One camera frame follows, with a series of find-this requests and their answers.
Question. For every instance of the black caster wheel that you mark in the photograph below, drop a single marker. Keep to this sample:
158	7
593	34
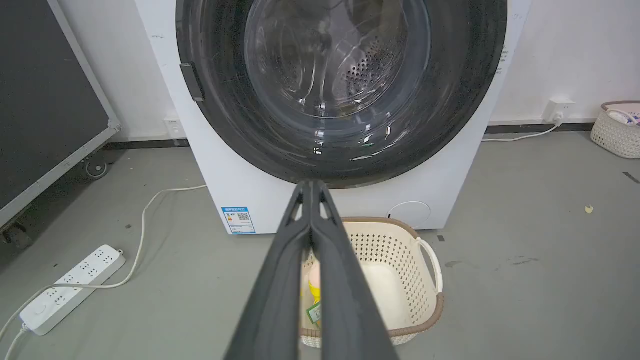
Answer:
96	167

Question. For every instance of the blue energy label sticker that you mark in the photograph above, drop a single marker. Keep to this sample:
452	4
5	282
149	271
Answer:
238	220

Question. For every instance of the yellow toy in basket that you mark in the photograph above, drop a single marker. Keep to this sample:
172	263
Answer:
314	292

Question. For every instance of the white wall socket with plug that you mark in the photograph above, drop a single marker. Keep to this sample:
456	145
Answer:
558	111

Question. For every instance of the white power strip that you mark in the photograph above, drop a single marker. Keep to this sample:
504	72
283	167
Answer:
70	290

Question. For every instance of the dark board with metal frame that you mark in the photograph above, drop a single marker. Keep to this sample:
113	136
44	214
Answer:
45	100

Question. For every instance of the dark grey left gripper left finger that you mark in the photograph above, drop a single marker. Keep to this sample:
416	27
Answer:
280	295

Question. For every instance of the cream woven basket brown rim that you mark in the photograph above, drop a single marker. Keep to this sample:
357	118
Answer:
617	131

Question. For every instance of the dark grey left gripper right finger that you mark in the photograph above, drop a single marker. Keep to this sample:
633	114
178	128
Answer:
345	300

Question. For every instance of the white wall outlet plate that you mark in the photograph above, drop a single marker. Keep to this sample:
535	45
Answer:
174	127

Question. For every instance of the cream perforated laundry basket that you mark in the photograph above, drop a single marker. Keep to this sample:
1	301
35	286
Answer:
400	280

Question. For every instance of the round dark washing machine door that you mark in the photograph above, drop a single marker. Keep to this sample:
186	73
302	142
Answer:
450	100

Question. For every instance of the white front-load washing machine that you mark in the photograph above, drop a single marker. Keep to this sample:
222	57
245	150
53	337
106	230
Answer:
240	165

